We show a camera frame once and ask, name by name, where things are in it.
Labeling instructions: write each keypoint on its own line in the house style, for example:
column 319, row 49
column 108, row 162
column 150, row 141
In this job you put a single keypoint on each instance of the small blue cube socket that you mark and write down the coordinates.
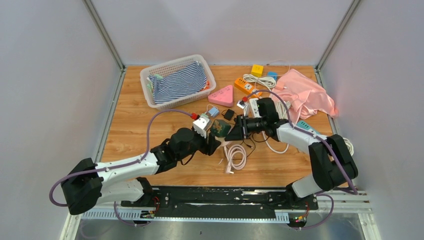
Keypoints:
column 273, row 75

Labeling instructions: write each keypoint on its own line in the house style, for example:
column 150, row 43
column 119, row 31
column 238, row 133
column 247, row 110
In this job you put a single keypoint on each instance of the teal power strip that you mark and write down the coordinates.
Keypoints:
column 304, row 125

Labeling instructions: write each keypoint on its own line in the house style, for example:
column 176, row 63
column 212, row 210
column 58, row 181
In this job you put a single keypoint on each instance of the pink cloth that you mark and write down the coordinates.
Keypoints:
column 305, row 96

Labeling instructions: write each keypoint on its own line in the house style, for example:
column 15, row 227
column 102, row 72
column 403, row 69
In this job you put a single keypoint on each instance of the white power strip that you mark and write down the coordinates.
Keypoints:
column 254, row 107

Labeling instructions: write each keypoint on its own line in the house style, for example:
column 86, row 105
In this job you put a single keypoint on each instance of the pink triangular power strip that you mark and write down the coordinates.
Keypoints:
column 223, row 97

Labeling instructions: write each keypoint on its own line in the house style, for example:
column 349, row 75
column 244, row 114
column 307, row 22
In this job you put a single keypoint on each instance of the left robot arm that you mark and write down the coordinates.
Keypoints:
column 89, row 183

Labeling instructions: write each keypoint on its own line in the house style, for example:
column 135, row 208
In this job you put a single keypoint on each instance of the blue white striped cloth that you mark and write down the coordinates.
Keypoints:
column 189, row 80

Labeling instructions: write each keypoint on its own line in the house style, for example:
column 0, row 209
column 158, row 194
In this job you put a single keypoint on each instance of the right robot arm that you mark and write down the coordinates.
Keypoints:
column 331, row 162

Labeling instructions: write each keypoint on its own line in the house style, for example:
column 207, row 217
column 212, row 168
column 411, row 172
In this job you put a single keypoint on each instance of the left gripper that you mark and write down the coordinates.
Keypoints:
column 209, row 147

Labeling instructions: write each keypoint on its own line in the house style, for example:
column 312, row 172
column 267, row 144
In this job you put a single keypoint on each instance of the blue plug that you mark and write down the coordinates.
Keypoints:
column 213, row 112

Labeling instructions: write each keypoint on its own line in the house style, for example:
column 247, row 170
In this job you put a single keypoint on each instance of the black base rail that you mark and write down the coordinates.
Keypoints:
column 218, row 202

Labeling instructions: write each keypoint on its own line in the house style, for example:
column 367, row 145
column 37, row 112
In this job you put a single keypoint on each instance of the green patterned cube socket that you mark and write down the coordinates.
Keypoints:
column 220, row 128

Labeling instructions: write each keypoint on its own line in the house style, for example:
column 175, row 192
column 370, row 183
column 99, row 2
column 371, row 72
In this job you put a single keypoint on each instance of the yellow cube socket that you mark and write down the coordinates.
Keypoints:
column 257, row 70

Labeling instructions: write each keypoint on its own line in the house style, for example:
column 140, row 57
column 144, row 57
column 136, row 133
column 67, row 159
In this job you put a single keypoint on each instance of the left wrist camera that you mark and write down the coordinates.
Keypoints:
column 201, row 126

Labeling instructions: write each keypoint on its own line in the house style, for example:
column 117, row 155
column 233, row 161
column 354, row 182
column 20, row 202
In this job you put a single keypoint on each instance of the white plastic basket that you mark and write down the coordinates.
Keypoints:
column 166, row 68

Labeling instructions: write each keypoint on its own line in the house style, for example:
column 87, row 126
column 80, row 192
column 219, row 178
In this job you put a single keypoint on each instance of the orange power strip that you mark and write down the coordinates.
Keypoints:
column 244, row 86

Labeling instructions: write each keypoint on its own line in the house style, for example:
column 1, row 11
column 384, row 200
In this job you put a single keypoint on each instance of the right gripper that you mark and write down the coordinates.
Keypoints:
column 240, row 131

